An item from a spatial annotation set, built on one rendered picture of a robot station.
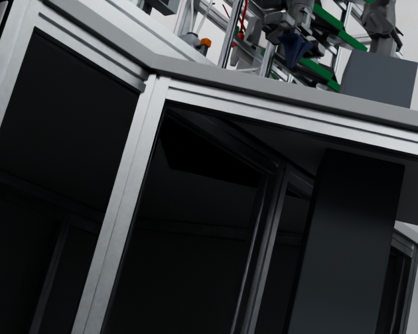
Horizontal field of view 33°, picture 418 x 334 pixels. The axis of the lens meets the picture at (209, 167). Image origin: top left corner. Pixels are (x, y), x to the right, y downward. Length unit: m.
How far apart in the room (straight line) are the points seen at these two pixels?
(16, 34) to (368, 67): 0.75
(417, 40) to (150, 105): 5.12
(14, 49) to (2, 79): 0.05
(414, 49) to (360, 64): 4.71
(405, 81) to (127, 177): 0.63
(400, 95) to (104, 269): 0.71
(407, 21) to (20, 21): 5.39
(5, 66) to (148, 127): 0.28
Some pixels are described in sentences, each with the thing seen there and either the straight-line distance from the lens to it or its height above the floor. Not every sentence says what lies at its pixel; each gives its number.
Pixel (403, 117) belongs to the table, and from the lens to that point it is 1.26.
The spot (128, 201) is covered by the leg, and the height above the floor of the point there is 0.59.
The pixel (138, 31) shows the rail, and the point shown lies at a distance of 1.37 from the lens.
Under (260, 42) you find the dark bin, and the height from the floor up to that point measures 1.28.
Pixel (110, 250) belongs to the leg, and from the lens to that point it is 1.21.
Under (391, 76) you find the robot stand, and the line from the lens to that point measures 1.54.
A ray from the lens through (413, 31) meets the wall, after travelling 6.31.
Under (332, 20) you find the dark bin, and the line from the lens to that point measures 2.09.
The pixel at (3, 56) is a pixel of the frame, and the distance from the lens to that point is 1.09.
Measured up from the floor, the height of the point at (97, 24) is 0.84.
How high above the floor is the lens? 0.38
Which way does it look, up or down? 14 degrees up
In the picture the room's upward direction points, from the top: 14 degrees clockwise
